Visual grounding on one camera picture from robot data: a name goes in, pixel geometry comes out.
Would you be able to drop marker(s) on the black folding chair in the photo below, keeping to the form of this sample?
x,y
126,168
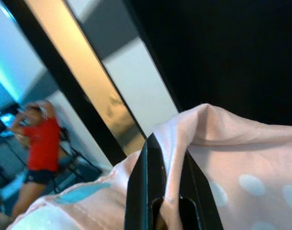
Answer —
x,y
71,163

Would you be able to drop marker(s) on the black door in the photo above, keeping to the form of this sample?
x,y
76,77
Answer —
x,y
220,48

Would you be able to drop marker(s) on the pink dotted pillow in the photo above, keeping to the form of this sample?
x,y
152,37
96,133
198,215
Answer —
x,y
244,155

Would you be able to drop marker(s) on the person in red shirt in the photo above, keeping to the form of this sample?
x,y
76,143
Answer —
x,y
43,143

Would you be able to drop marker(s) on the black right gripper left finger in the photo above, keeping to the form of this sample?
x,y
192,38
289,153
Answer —
x,y
138,191

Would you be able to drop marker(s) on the brass coloured wall strip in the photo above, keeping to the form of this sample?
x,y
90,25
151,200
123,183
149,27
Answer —
x,y
83,72

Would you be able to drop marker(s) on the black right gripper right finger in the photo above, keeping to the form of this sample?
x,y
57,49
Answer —
x,y
201,198

